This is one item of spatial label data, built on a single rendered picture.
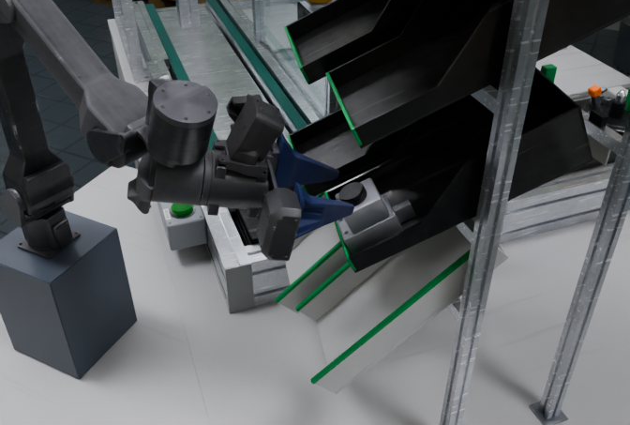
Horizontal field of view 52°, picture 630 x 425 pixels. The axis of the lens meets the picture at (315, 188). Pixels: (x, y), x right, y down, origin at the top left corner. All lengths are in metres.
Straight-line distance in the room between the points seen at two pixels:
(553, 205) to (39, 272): 0.93
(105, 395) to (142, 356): 0.08
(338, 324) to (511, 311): 0.39
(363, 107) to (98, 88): 0.27
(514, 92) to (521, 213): 0.71
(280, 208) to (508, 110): 0.23
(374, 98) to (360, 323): 0.33
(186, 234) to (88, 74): 0.56
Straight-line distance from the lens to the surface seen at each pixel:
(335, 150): 0.88
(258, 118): 0.62
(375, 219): 0.71
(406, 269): 0.86
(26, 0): 0.76
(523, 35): 0.59
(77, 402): 1.08
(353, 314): 0.89
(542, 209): 1.34
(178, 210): 1.20
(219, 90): 1.74
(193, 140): 0.59
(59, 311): 1.00
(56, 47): 0.72
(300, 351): 1.08
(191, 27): 2.18
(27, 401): 1.11
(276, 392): 1.03
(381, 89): 0.69
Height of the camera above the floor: 1.67
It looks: 35 degrees down
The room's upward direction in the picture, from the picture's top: straight up
